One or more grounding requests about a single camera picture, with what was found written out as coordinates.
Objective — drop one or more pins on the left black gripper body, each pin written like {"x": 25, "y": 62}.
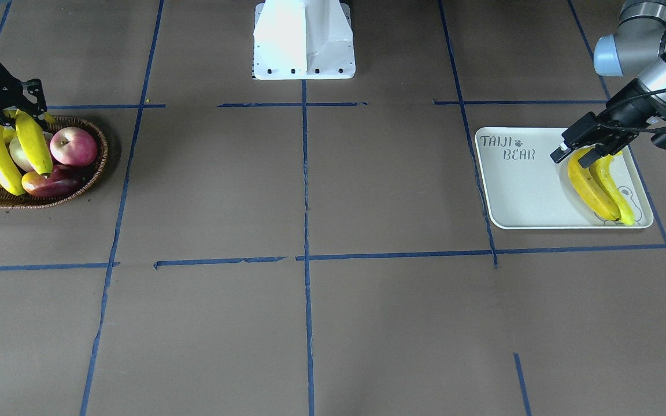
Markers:
{"x": 624, "y": 108}

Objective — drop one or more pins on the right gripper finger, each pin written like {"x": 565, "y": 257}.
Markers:
{"x": 32, "y": 101}

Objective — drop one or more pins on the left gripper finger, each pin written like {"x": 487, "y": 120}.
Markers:
{"x": 584, "y": 132}
{"x": 594, "y": 152}

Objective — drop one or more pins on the yellow plastic banana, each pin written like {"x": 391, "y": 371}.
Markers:
{"x": 601, "y": 173}

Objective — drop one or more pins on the yellow banana short end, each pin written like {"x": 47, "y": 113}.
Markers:
{"x": 589, "y": 190}

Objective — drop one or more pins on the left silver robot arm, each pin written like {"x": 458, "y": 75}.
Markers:
{"x": 637, "y": 49}

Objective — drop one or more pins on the brown wicker basket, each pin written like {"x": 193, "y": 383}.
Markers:
{"x": 107, "y": 155}

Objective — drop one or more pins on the white bear tray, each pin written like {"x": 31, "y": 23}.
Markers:
{"x": 526, "y": 190}

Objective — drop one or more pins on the dark red apple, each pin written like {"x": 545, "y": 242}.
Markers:
{"x": 63, "y": 181}

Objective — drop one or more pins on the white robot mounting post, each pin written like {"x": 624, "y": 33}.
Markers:
{"x": 303, "y": 40}

